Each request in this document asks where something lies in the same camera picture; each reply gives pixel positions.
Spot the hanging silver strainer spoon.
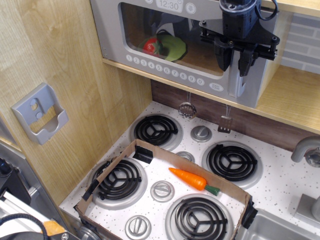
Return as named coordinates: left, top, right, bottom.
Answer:
left=178, top=92, right=197, bottom=120

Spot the grey faucet handle base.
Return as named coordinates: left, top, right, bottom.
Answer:
left=294, top=194, right=320, bottom=228

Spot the back right black burner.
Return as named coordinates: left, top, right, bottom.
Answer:
left=204, top=143, right=258, bottom=182

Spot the silver toy microwave door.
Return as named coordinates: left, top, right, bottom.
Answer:
left=91, top=0, right=280, bottom=108

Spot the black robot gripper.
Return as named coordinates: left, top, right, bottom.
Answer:
left=199, top=0, right=280, bottom=77

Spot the silver back stove knob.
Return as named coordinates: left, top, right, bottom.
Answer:
left=190, top=125, right=212, bottom=143

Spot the red toy strawberry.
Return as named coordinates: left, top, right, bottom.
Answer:
left=142, top=38, right=163, bottom=57

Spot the small silver middle knob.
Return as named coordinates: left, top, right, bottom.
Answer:
left=176, top=151, right=195, bottom=163

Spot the silver centre stove knob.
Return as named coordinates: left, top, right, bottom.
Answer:
left=150, top=180, right=175, bottom=203

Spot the grey toy faucet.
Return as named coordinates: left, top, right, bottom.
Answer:
left=291, top=136, right=320, bottom=168

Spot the green toy plate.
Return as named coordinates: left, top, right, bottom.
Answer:
left=137, top=34, right=187, bottom=62

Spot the grey wall phone holder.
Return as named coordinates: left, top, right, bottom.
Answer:
left=11, top=82, right=69, bottom=145

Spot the front right black burner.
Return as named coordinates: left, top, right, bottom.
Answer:
left=173, top=197, right=229, bottom=240

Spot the wooden shelf unit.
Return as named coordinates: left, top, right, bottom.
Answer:
left=103, top=13, right=320, bottom=134

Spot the front left black burner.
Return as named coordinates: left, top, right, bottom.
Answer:
left=97, top=159, right=144, bottom=201

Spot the orange tape piece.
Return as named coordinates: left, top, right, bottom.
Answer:
left=43, top=220, right=65, bottom=236

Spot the black braided cable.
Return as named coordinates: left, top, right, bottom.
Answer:
left=0, top=213, right=48, bottom=240

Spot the hanging silver toy spatula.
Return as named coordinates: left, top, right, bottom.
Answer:
left=217, top=105, right=233, bottom=134

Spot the orange toy carrot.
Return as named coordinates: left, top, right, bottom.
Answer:
left=168, top=167, right=220, bottom=196

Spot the silver front stove knob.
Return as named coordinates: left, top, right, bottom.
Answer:
left=125, top=215, right=152, bottom=240

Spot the silver oven front knob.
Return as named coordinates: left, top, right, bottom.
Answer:
left=79, top=226, right=101, bottom=240

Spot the black burner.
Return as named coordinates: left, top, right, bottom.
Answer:
left=133, top=114, right=179, bottom=146
left=97, top=159, right=144, bottom=201
left=204, top=143, right=258, bottom=182
left=173, top=197, right=229, bottom=240

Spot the brown cardboard frame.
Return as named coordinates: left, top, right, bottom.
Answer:
left=75, top=140, right=257, bottom=240

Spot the back left black burner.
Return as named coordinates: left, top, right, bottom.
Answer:
left=133, top=114, right=179, bottom=146

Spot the silver stove knob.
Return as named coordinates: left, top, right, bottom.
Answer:
left=150, top=180, right=175, bottom=203
left=190, top=125, right=212, bottom=143
left=125, top=215, right=152, bottom=240

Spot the silver toy sink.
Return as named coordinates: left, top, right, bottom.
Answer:
left=235, top=209, right=320, bottom=240

